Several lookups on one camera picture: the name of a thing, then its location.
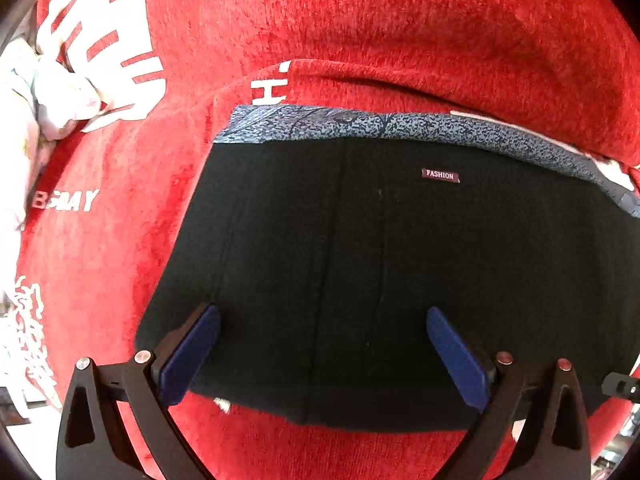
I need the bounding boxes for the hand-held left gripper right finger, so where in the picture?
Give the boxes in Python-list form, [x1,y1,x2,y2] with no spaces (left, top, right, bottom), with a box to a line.
[426,306,592,480]

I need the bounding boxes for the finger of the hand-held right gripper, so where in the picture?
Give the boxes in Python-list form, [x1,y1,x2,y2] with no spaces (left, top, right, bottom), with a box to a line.
[601,371,640,403]

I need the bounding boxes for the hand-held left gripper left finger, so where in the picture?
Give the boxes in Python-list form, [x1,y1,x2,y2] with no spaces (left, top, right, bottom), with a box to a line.
[56,303,222,480]

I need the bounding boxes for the black pants with patterned waistband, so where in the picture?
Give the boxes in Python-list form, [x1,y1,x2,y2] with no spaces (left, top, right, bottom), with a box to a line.
[134,104,640,433]

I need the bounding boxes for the white floral cloth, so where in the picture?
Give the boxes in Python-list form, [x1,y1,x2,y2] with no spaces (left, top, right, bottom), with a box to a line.
[0,37,108,281]

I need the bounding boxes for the red printed blanket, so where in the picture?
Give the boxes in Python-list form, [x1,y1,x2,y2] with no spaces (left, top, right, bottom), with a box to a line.
[15,0,640,480]

